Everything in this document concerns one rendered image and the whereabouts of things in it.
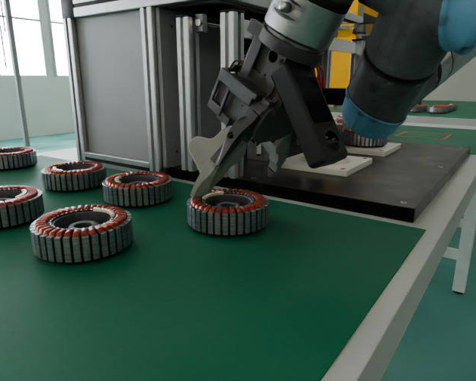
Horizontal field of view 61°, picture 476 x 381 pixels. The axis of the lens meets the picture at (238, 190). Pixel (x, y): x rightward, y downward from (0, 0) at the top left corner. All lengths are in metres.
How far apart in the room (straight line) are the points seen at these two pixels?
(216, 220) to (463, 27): 0.32
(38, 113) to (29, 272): 7.24
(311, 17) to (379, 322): 0.28
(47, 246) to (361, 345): 0.32
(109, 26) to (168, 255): 0.58
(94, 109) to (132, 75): 0.15
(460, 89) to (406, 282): 5.74
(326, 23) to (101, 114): 0.64
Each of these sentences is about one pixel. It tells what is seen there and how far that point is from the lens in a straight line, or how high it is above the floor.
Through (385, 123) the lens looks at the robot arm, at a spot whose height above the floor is 0.90.
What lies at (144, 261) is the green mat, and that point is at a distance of 0.46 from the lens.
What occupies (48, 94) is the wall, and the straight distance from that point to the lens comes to 7.78.
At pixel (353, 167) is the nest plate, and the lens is 0.79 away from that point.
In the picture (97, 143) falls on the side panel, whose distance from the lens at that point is 0.99.
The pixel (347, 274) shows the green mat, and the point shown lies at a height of 0.75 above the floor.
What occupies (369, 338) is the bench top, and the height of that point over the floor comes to 0.75.
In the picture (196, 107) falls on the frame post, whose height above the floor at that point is 0.89.
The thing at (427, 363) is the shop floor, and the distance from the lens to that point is 1.64.
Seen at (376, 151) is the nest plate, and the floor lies 0.78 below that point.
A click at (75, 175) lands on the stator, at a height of 0.78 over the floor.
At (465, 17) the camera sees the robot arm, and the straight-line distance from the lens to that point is 0.39.
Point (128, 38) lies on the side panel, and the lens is 0.88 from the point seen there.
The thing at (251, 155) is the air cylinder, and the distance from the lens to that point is 0.90.
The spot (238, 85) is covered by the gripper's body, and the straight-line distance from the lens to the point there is 0.46.
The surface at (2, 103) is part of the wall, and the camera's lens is 7.43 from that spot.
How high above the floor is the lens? 0.94
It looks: 16 degrees down
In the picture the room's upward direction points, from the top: straight up
